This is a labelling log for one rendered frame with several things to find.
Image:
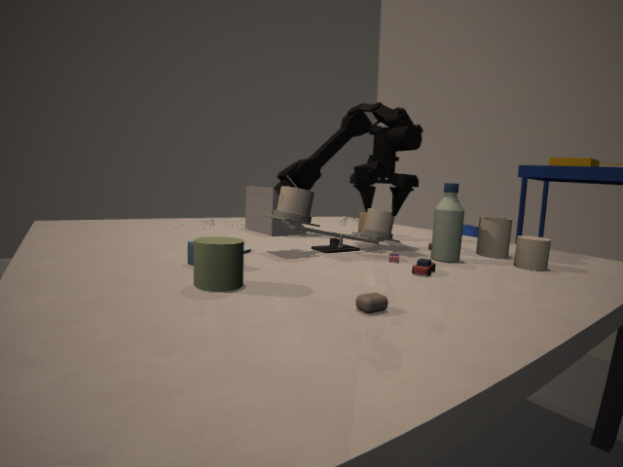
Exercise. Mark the small red toy car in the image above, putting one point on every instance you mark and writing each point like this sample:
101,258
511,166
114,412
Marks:
423,266

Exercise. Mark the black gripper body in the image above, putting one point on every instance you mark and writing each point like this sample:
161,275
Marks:
398,180

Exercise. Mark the olive green cylinder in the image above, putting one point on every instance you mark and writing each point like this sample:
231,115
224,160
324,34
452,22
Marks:
218,263

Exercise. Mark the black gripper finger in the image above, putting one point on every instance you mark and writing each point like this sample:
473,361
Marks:
367,193
398,197

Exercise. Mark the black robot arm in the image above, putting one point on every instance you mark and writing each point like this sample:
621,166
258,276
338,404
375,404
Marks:
402,135

